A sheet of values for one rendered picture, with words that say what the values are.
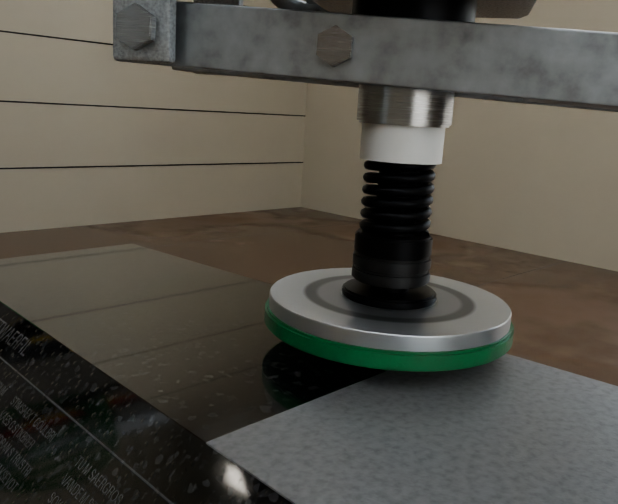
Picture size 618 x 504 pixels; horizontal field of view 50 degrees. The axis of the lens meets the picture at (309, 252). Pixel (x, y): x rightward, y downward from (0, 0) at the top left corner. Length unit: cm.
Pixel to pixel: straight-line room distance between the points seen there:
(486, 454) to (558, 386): 15
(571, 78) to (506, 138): 539
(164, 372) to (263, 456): 15
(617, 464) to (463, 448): 10
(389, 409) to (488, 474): 10
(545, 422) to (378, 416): 12
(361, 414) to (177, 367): 16
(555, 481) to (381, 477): 10
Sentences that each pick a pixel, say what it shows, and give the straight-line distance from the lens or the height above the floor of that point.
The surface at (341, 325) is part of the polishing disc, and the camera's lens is 51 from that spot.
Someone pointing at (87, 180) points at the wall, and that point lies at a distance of 589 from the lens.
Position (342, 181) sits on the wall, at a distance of 698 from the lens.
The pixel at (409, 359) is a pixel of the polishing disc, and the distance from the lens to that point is 50.
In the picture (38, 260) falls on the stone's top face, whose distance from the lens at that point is 91.
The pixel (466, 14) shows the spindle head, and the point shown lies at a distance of 56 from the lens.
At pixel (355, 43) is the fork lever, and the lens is 53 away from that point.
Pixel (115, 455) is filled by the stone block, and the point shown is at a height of 84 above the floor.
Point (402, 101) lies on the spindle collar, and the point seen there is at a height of 108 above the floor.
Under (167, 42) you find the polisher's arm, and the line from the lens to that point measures 55.
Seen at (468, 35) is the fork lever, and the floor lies 113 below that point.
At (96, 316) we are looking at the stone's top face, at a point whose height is 87.
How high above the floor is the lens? 107
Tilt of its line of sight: 12 degrees down
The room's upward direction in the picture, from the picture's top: 3 degrees clockwise
